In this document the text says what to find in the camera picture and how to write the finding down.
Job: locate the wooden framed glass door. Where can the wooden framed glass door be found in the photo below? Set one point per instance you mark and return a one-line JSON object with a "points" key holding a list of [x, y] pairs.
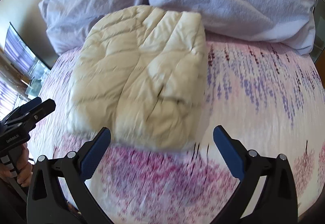
{"points": [[318, 14]]}

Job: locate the person's left hand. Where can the person's left hand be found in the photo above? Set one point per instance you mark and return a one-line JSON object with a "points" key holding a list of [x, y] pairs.
{"points": [[24, 167]]}

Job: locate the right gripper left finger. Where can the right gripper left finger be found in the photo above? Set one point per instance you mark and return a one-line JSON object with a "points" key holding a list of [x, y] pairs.
{"points": [[46, 201]]}

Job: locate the pink floral bed sheet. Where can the pink floral bed sheet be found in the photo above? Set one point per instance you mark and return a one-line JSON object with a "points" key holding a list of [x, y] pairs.
{"points": [[263, 94]]}

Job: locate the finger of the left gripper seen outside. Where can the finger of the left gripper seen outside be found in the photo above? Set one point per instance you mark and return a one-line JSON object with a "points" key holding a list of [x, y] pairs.
{"points": [[30, 113]]}

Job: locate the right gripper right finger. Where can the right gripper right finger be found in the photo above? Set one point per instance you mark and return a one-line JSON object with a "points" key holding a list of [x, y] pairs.
{"points": [[277, 202]]}

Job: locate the cream quilted down jacket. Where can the cream quilted down jacket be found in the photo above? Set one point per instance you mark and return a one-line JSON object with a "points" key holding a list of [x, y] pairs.
{"points": [[141, 73]]}

